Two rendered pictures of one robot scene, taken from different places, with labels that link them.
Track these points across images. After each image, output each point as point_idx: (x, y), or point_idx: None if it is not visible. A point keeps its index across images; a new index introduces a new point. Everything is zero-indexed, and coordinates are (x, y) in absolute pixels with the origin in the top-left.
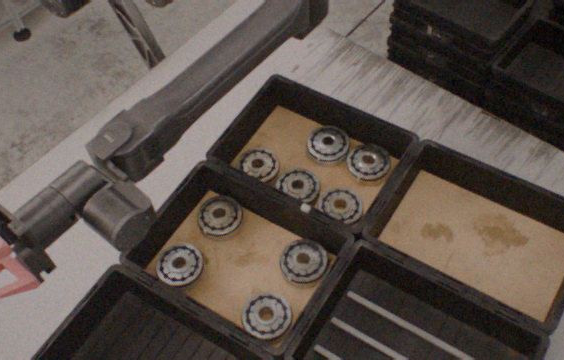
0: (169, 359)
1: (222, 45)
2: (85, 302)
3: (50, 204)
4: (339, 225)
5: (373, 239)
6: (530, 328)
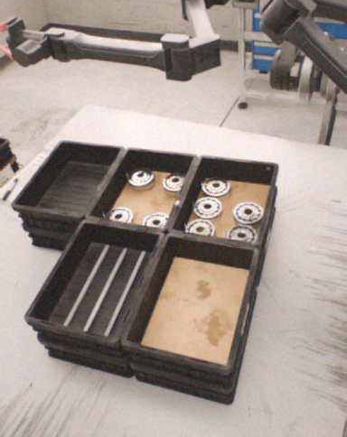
0: (93, 193)
1: (122, 41)
2: (102, 145)
3: (25, 33)
4: (171, 221)
5: (165, 239)
6: (120, 330)
